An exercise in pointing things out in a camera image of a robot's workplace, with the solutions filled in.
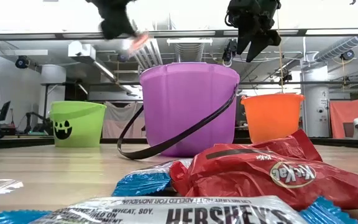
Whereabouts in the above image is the red KitKat bar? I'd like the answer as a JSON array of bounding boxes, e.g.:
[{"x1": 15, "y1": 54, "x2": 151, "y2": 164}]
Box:
[
  {"x1": 249, "y1": 128, "x2": 323, "y2": 162},
  {"x1": 169, "y1": 142, "x2": 358, "y2": 212},
  {"x1": 127, "y1": 32, "x2": 151, "y2": 54}
]

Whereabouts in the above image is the gray ribbed ceiling duct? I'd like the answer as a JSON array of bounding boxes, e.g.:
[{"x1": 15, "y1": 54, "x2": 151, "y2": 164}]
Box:
[{"x1": 174, "y1": 42, "x2": 205, "y2": 63}]

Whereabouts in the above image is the orange halloween bucket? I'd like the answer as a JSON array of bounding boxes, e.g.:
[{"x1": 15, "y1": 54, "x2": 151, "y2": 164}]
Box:
[{"x1": 240, "y1": 93, "x2": 306, "y2": 144}]

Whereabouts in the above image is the white round building column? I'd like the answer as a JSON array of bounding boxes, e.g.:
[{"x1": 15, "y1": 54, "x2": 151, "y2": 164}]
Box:
[
  {"x1": 40, "y1": 64, "x2": 67, "y2": 103},
  {"x1": 301, "y1": 64, "x2": 331, "y2": 138}
]

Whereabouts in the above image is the silver spiral air duct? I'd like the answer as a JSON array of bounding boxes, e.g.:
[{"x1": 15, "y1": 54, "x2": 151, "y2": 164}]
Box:
[{"x1": 313, "y1": 34, "x2": 358, "y2": 63}]

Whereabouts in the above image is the beige hanging cloth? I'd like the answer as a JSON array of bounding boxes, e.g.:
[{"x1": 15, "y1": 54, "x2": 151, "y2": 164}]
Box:
[{"x1": 102, "y1": 101, "x2": 147, "y2": 139}]

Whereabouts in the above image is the purple halloween bucket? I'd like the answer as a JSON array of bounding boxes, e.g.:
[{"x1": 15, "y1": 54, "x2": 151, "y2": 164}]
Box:
[{"x1": 116, "y1": 62, "x2": 241, "y2": 161}]

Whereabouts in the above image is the black computer monitor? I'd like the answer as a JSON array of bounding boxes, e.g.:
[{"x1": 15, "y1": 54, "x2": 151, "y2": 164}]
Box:
[{"x1": 0, "y1": 100, "x2": 12, "y2": 123}]

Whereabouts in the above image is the white ceiling light fixture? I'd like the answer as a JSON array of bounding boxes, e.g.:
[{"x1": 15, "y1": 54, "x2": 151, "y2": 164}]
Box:
[{"x1": 165, "y1": 37, "x2": 214, "y2": 47}]

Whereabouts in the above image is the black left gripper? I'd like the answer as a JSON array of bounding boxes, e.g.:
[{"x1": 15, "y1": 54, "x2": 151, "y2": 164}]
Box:
[{"x1": 85, "y1": 0, "x2": 138, "y2": 40}]

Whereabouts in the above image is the orange hanging cloth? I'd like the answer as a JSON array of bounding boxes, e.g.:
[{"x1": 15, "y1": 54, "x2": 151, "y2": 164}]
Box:
[{"x1": 329, "y1": 99, "x2": 358, "y2": 139}]

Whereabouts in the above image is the silver blue Hershey's bar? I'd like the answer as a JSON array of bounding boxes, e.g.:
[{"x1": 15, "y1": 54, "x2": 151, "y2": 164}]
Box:
[
  {"x1": 0, "y1": 195, "x2": 358, "y2": 224},
  {"x1": 111, "y1": 159, "x2": 194, "y2": 197}
]

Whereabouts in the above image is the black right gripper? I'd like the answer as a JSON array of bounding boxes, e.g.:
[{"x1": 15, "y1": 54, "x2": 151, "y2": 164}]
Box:
[{"x1": 224, "y1": 0, "x2": 282, "y2": 63}]

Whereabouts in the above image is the green halloween bucket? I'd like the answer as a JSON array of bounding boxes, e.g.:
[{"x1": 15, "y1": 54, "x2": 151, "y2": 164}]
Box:
[{"x1": 48, "y1": 100, "x2": 108, "y2": 149}]

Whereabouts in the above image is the black ceiling cord reel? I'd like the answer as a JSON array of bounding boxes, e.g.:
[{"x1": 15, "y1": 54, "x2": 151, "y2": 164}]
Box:
[
  {"x1": 339, "y1": 49, "x2": 356, "y2": 62},
  {"x1": 221, "y1": 39, "x2": 239, "y2": 68},
  {"x1": 278, "y1": 73, "x2": 293, "y2": 86},
  {"x1": 116, "y1": 52, "x2": 131, "y2": 63},
  {"x1": 14, "y1": 55, "x2": 31, "y2": 70}
]

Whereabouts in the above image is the white ceiling air duct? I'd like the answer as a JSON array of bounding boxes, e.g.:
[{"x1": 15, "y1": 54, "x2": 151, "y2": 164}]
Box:
[{"x1": 67, "y1": 41, "x2": 142, "y2": 94}]

